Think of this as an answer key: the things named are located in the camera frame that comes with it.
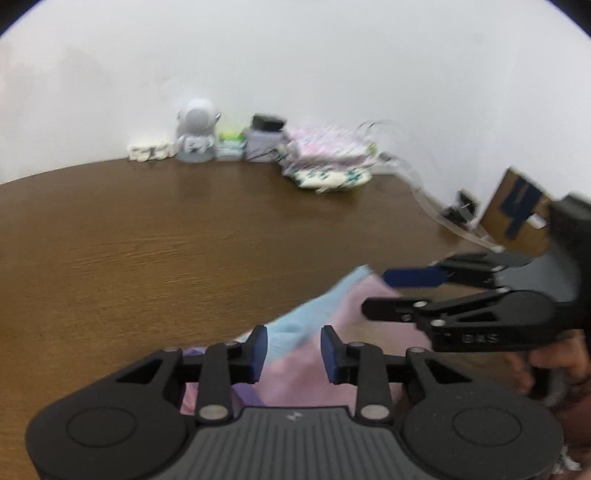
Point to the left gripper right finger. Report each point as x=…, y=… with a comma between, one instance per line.
x=417, y=418

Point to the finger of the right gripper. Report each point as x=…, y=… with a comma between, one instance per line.
x=425, y=313
x=476, y=270

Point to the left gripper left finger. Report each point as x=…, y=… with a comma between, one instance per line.
x=135, y=422

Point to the person right hand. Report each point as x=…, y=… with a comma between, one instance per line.
x=568, y=362

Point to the black phone holder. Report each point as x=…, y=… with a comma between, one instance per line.
x=464, y=211

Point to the wooden chair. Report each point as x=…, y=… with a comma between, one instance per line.
x=533, y=237

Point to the dark blue cloth on chair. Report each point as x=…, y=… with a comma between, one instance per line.
x=519, y=205

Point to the cream green-flower folded cloth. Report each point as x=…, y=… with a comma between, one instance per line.
x=327, y=179

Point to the pink floral folded cloth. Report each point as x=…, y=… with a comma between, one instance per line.
x=329, y=146

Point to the purple box with black charger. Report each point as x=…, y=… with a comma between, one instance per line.
x=264, y=137

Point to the small green white boxes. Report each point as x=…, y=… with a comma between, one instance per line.
x=230, y=146

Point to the white robot figurine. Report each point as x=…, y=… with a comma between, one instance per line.
x=195, y=132

